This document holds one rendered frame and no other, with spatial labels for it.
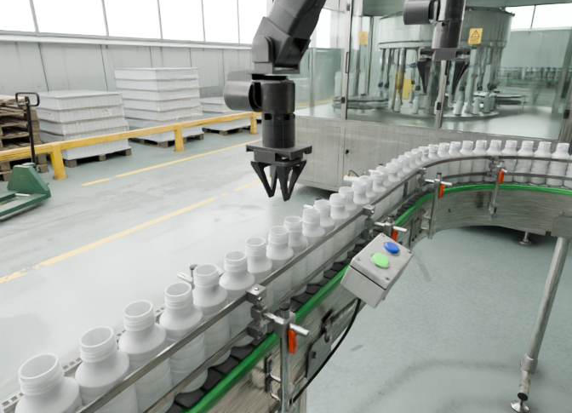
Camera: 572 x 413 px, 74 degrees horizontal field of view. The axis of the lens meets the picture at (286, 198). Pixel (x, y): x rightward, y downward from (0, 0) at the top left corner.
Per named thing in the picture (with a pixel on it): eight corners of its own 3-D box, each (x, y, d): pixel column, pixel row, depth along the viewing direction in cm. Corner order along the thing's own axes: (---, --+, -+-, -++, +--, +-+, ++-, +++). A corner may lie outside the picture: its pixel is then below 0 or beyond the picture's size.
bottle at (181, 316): (196, 400, 55) (185, 305, 49) (160, 390, 57) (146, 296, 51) (214, 369, 60) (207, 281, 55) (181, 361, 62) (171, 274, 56)
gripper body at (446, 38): (425, 57, 92) (429, 24, 90) (470, 57, 87) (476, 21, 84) (417, 56, 87) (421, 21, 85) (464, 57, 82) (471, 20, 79)
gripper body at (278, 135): (292, 163, 61) (292, 117, 58) (244, 154, 66) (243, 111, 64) (313, 155, 66) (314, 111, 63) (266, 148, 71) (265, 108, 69)
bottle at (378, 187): (382, 231, 110) (388, 176, 104) (362, 229, 111) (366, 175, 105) (382, 223, 115) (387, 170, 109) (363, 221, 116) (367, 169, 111)
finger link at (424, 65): (420, 91, 95) (425, 51, 92) (449, 93, 91) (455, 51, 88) (411, 93, 90) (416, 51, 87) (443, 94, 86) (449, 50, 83)
